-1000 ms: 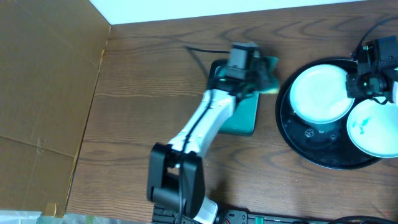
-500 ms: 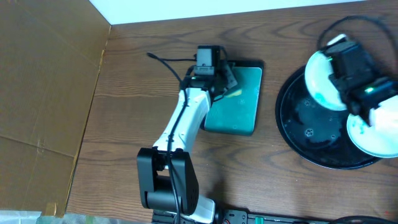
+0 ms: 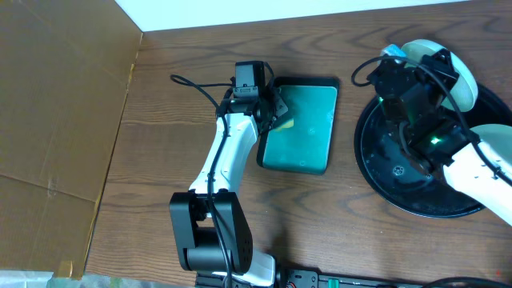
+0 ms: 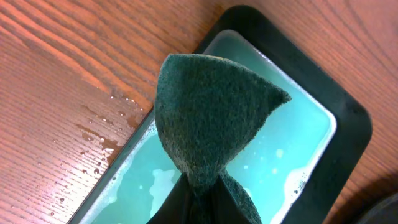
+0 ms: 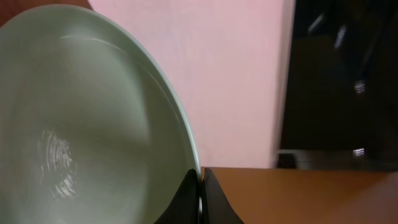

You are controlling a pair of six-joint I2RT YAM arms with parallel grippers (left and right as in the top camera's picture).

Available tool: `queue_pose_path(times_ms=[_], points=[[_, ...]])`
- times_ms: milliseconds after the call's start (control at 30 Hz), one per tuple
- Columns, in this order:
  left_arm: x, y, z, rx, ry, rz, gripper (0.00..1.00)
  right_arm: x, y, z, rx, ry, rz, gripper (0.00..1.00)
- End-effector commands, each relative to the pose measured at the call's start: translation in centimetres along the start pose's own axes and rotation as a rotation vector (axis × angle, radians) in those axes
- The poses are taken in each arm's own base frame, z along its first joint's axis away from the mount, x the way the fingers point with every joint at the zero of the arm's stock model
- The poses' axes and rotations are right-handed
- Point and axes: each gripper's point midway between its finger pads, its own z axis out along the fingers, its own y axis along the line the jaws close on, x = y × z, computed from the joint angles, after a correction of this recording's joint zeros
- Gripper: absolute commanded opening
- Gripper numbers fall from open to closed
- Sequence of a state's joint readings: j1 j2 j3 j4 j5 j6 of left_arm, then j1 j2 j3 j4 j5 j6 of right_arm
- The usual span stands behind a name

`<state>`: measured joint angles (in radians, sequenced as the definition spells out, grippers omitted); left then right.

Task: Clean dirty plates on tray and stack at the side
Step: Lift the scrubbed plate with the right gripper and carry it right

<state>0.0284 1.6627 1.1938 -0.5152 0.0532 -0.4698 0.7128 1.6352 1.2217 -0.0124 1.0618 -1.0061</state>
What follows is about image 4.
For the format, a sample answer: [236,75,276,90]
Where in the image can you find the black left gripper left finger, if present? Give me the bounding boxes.
[147,174,192,224]

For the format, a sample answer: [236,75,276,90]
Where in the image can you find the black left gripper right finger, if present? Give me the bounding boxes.
[214,176,249,224]

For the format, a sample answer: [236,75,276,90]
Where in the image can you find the green yellow scrub sponge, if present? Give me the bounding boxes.
[154,54,291,223]

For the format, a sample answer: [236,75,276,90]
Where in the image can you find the black rectangular soap water tray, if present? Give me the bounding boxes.
[71,6,372,223]

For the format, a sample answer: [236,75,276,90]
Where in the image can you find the round black serving tray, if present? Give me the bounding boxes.
[354,194,398,224]

